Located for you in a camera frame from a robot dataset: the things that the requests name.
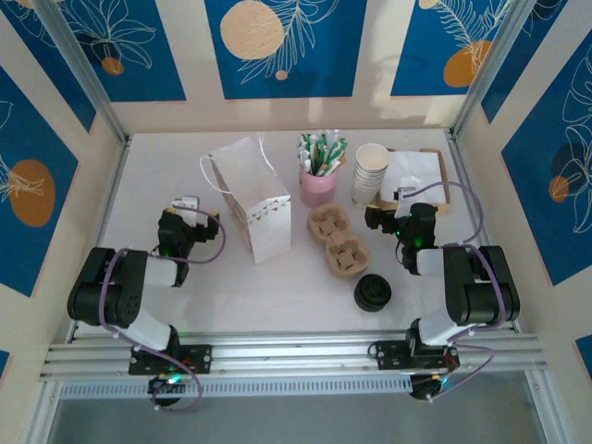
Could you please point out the green white stick sachet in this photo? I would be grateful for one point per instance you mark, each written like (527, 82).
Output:
(305, 152)
(341, 148)
(330, 148)

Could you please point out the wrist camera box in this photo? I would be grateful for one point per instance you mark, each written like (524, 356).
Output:
(404, 193)
(185, 203)

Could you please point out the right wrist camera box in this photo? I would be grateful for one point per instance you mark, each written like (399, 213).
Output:
(404, 193)

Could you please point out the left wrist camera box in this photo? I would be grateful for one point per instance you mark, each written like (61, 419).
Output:
(185, 203)

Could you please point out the white paper bag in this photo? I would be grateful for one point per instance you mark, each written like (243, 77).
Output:
(259, 217)

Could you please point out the black controller board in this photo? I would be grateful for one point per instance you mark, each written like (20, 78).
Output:
(430, 386)
(168, 381)

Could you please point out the aluminium frame post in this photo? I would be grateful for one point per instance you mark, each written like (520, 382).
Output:
(485, 74)
(83, 69)

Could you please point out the brown cardboard napkin tray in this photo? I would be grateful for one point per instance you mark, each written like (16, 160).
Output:
(445, 176)

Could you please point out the aluminium table side rail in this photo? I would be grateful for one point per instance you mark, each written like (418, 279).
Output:
(460, 157)
(116, 166)

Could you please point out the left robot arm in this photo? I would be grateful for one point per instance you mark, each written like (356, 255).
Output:
(157, 273)

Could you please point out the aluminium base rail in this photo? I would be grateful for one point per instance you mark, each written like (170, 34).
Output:
(300, 356)

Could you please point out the pink sachet holder cup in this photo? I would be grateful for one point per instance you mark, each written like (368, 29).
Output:
(319, 192)

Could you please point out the white paper napkins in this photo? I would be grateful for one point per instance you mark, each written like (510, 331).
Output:
(416, 166)

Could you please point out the stack of black cup lids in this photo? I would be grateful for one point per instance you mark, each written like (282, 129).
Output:
(372, 293)

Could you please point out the stack of white paper cups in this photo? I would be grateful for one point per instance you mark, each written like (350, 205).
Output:
(367, 180)

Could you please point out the brown cardboard cup carrier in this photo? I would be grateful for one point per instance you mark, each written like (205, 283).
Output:
(340, 259)

